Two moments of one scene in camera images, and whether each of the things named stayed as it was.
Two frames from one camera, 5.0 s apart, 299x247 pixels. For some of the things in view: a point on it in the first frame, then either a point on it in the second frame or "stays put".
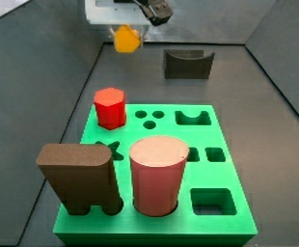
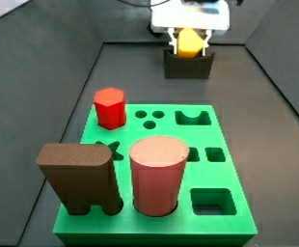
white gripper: x=109 y=13 → x=190 y=14
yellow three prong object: x=126 y=39 → x=189 y=42
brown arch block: x=80 y=174 stays put
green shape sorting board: x=213 y=216 stays put
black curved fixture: x=186 y=64 stays put
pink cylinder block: x=157 y=165 stays put
